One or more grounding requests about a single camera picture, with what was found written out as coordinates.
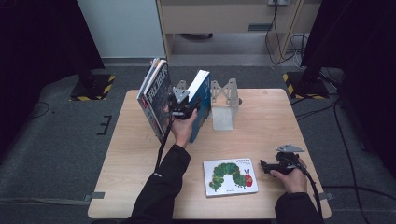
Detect long black floor cable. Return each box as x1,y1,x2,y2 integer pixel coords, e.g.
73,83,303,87
290,96,396,224

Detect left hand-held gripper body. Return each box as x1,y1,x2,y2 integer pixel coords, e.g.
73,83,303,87
167,88,191,120

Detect white cable under desk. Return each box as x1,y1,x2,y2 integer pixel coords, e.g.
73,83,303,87
288,33,309,69

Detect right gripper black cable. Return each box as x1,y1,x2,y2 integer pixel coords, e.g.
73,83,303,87
290,154,325,220

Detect grey tape strip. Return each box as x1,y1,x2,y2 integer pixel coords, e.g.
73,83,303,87
317,191,334,203
83,191,106,203

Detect light wooden desk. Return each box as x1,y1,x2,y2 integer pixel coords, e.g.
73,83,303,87
155,0,322,64

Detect white caterpillar picture book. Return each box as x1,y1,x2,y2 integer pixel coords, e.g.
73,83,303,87
203,157,260,198

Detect person's right hand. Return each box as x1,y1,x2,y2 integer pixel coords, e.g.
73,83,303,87
269,158,309,195

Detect dark magazine with orange art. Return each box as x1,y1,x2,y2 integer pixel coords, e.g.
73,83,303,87
141,60,174,145

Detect thick blue book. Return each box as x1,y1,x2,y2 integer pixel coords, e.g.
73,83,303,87
186,69,213,144

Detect grey expandable metal book rack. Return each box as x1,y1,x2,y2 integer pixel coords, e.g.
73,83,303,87
176,77,240,132

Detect black cables under desk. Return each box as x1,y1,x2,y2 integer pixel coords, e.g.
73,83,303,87
264,0,310,67

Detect striped black stand base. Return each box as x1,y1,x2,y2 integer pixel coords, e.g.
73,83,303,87
69,70,117,102
282,69,330,101

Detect black curtain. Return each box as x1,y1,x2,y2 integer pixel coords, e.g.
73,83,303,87
0,0,106,157
300,0,396,171

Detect thin black floor cable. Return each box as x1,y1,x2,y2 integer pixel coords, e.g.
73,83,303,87
30,101,51,119

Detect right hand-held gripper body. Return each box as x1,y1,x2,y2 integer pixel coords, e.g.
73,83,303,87
275,143,305,175

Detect white cabinet panel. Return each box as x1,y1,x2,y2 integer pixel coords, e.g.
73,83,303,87
77,0,167,60

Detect person's left hand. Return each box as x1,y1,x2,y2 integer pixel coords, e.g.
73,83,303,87
163,105,199,149

